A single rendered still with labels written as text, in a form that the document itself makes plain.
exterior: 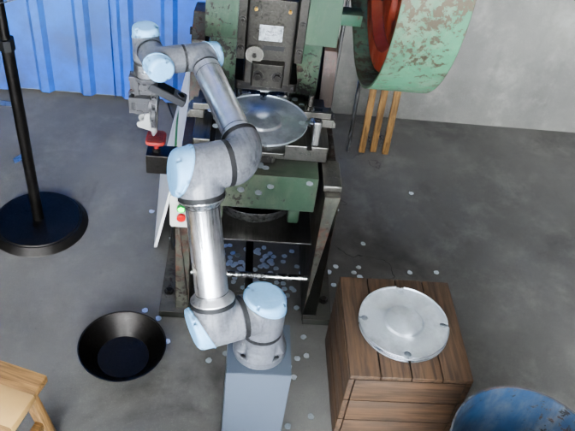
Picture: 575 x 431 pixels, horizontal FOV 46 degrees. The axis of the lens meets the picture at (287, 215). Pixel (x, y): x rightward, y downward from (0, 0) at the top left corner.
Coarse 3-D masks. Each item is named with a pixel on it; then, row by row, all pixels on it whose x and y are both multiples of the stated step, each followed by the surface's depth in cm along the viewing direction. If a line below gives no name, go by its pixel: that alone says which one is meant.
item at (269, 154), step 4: (264, 148) 209; (268, 148) 209; (272, 148) 209; (276, 148) 210; (280, 148) 210; (284, 148) 210; (264, 152) 207; (268, 152) 208; (272, 152) 208; (276, 152) 208; (280, 152) 208; (284, 152) 209; (264, 156) 223; (268, 156) 222; (272, 156) 223; (280, 156) 209; (264, 160) 224; (268, 160) 224; (272, 160) 224
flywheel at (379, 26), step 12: (372, 0) 225; (384, 0) 221; (396, 0) 210; (372, 12) 223; (384, 12) 219; (396, 12) 202; (372, 24) 221; (384, 24) 218; (372, 36) 219; (384, 36) 216; (372, 48) 217; (384, 48) 208; (372, 60) 216
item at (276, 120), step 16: (240, 96) 228; (256, 96) 230; (272, 96) 230; (256, 112) 222; (272, 112) 223; (288, 112) 225; (272, 128) 216; (288, 128) 218; (304, 128) 219; (272, 144) 211
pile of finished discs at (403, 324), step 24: (384, 288) 227; (408, 288) 228; (360, 312) 218; (384, 312) 219; (408, 312) 220; (432, 312) 221; (384, 336) 212; (408, 336) 213; (432, 336) 214; (408, 360) 207
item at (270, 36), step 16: (256, 0) 197; (272, 0) 197; (288, 0) 198; (256, 16) 201; (272, 16) 201; (288, 16) 201; (256, 32) 204; (272, 32) 204; (288, 32) 204; (256, 48) 206; (272, 48) 208; (288, 48) 208; (256, 64) 208; (272, 64) 209; (288, 64) 211; (256, 80) 212; (272, 80) 212; (288, 80) 215
